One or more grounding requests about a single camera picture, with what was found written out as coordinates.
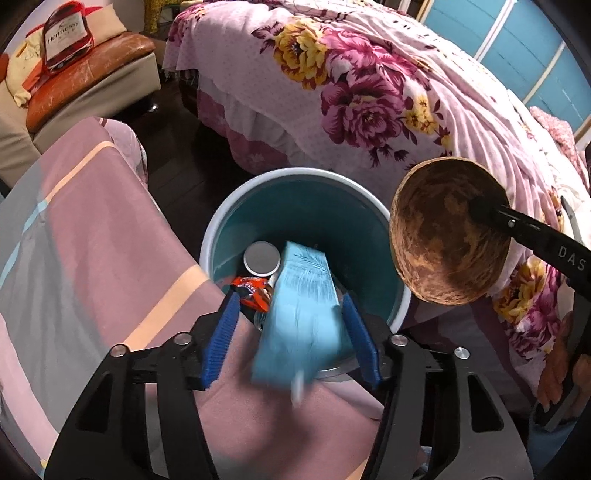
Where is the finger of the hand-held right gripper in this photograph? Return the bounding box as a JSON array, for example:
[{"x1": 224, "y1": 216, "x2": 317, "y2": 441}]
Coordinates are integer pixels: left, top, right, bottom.
[{"x1": 468, "y1": 196, "x2": 542, "y2": 247}]

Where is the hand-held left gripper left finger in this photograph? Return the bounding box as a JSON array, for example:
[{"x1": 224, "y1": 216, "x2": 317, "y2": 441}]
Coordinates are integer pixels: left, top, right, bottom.
[{"x1": 44, "y1": 291, "x2": 242, "y2": 480}]

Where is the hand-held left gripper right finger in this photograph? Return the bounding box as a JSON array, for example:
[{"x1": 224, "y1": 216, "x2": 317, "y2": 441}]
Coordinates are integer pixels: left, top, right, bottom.
[{"x1": 341, "y1": 292, "x2": 534, "y2": 480}]

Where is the orange snack wrapper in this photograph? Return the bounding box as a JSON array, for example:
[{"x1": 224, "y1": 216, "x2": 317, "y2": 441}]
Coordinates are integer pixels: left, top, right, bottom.
[{"x1": 229, "y1": 275, "x2": 274, "y2": 313}]

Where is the brown coconut shell bowl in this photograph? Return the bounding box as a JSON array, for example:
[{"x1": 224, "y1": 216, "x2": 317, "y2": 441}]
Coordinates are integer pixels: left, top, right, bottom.
[{"x1": 389, "y1": 157, "x2": 512, "y2": 306}]

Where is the light blue packet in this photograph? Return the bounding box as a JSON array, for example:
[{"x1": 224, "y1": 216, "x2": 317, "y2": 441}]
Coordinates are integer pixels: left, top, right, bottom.
[{"x1": 250, "y1": 240, "x2": 356, "y2": 408}]

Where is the teal round bin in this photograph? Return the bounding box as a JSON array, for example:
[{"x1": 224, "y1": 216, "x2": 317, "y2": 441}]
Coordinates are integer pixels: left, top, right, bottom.
[{"x1": 199, "y1": 167, "x2": 411, "y2": 381}]

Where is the person's right hand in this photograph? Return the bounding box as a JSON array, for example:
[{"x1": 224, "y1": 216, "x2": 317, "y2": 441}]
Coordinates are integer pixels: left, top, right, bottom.
[{"x1": 536, "y1": 310, "x2": 578, "y2": 412}]

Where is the pink patterned pillow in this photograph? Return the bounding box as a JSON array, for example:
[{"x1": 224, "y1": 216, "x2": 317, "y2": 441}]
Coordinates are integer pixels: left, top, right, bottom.
[{"x1": 530, "y1": 106, "x2": 579, "y2": 155}]

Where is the pink grey striped tablecloth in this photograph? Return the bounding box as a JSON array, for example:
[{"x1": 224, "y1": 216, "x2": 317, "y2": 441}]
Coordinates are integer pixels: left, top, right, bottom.
[{"x1": 0, "y1": 116, "x2": 430, "y2": 480}]

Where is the pink floral bedspread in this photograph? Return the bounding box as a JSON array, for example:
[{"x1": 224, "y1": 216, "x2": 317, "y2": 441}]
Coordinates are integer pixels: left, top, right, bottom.
[{"x1": 166, "y1": 0, "x2": 591, "y2": 416}]

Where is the beige sofa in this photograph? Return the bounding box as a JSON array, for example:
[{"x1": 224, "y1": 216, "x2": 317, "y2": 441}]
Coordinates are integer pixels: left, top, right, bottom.
[{"x1": 0, "y1": 32, "x2": 162, "y2": 185}]

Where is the brown leather seat cushion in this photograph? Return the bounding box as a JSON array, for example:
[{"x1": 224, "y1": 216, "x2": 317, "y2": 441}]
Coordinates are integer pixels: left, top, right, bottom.
[{"x1": 25, "y1": 32, "x2": 157, "y2": 132}]

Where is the pale yellow cushion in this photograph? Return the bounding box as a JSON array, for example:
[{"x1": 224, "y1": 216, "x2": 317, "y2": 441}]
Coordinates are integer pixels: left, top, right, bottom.
[{"x1": 4, "y1": 4, "x2": 127, "y2": 107}]

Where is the yellow patterned cloth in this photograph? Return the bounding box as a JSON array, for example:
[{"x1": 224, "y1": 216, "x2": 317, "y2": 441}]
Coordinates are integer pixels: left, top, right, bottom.
[{"x1": 144, "y1": 0, "x2": 163, "y2": 33}]

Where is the red printed bag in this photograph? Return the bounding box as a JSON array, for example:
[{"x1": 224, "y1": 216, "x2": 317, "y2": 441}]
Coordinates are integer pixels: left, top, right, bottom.
[{"x1": 41, "y1": 0, "x2": 96, "y2": 75}]

